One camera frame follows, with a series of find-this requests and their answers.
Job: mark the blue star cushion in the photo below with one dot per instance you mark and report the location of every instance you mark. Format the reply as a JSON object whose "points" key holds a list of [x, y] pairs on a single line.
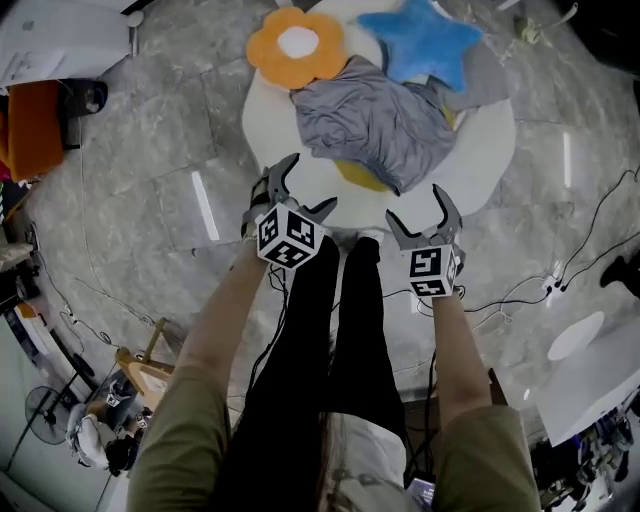
{"points": [[425, 40]]}

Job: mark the person's left forearm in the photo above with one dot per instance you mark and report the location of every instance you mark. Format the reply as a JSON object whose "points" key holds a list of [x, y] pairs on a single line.
{"points": [[225, 310]]}

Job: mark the person's right leg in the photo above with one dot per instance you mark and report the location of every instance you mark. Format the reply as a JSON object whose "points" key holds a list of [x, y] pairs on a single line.
{"points": [[365, 325]]}

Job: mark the wooden stool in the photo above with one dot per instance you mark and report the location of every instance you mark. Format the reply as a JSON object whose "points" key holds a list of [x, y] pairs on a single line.
{"points": [[145, 372]]}

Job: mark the person's left leg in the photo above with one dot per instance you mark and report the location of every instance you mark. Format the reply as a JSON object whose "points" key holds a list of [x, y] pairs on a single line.
{"points": [[290, 350]]}

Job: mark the orange flower cushion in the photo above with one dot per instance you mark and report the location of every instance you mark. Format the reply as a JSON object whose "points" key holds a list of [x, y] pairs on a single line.
{"points": [[270, 55]]}

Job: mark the person's leg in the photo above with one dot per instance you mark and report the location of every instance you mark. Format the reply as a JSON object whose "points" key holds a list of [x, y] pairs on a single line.
{"points": [[365, 325], [290, 350]]}

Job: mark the person's olive shirt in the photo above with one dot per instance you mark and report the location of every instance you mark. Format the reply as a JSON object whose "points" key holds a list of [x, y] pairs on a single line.
{"points": [[180, 440]]}

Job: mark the grey shorts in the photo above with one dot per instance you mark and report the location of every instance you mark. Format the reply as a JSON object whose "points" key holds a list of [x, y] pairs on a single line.
{"points": [[370, 125]]}

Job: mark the person's right forearm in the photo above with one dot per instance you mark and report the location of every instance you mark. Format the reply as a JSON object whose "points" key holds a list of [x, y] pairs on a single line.
{"points": [[452, 350]]}

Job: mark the black round container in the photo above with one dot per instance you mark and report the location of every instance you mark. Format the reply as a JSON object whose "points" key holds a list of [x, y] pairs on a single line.
{"points": [[75, 100]]}

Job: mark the fried egg shaped rug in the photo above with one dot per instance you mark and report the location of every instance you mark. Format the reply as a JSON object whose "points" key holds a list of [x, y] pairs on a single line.
{"points": [[480, 165]]}

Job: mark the white table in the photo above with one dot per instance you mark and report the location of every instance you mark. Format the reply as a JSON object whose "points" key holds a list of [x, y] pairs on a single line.
{"points": [[590, 390], [75, 35]]}

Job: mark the black floor fan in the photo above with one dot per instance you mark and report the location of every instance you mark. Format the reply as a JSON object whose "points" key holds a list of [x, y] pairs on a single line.
{"points": [[47, 415]]}

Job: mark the person's right white shoe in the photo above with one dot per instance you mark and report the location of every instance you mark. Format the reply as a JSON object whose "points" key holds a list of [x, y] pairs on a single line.
{"points": [[369, 233]]}

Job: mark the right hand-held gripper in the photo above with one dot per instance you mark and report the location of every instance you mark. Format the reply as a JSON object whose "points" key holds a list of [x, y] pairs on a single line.
{"points": [[427, 267]]}

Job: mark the white power strip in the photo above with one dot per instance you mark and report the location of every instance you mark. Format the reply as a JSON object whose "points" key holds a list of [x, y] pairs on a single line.
{"points": [[552, 282]]}

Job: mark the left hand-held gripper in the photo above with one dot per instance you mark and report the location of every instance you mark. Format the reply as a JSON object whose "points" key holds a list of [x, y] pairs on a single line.
{"points": [[290, 240]]}

